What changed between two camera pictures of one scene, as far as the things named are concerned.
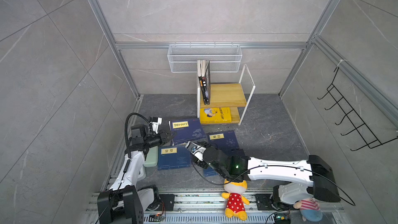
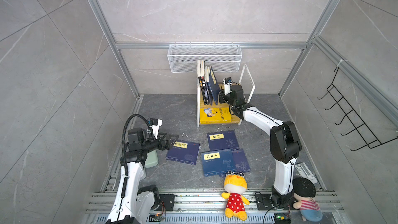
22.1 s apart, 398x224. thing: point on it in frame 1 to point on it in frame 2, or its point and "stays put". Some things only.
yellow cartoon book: x=216 y=114 stays put
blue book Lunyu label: x=172 y=157 to x=213 y=86
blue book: x=186 y=130 to x=209 y=87
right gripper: x=200 y=163 to x=222 y=96
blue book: x=226 y=141 stays put
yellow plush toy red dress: x=235 y=206 stays put
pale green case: x=152 y=158 stays put
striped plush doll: x=310 y=209 stays put
